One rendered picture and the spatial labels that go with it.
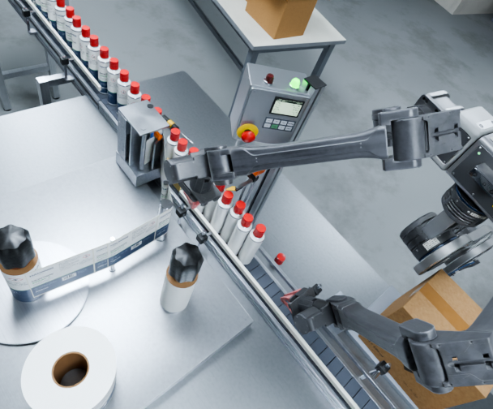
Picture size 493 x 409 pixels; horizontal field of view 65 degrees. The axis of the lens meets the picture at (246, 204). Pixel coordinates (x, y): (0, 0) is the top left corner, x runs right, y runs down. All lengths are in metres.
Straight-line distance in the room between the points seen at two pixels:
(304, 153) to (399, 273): 2.18
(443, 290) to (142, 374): 0.93
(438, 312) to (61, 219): 1.21
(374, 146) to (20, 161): 1.25
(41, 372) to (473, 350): 0.87
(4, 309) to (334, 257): 1.12
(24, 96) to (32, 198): 1.78
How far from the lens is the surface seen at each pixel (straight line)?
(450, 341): 0.74
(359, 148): 0.76
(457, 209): 1.27
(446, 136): 0.81
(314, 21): 3.13
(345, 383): 1.35
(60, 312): 1.23
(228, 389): 1.26
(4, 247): 1.01
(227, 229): 1.31
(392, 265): 2.89
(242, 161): 0.81
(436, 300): 1.33
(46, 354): 1.06
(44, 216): 1.40
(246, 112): 1.04
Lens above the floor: 2.03
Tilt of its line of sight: 50 degrees down
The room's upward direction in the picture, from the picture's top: 25 degrees clockwise
